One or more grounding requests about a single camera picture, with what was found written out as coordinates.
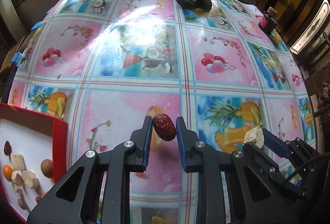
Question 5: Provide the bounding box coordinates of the colourful fruit print tablecloth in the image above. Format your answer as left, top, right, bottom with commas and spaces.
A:
7, 0, 317, 224

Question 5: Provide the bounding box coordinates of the red cardboard tray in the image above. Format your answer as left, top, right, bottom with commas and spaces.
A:
1, 103, 68, 223

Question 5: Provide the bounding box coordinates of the black cable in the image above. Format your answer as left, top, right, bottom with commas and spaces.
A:
281, 151, 330, 186

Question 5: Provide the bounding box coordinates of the orange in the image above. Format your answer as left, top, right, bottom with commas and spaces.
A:
2, 165, 13, 182

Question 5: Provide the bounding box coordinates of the small pale cake chunk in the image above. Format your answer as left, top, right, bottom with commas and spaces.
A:
244, 126, 265, 149

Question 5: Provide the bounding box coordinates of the brown round fruit front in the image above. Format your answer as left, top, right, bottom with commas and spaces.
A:
17, 198, 30, 212

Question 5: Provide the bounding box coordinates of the dark red bottle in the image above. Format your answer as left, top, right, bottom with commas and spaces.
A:
258, 7, 277, 36

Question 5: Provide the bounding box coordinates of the blue foam block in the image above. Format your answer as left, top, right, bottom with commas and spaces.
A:
10, 52, 25, 66

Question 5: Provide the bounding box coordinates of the brown round fruit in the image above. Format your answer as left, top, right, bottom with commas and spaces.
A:
17, 198, 30, 212
40, 159, 53, 178

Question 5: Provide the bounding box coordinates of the wrinkled red date front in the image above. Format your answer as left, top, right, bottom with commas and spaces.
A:
152, 113, 176, 141

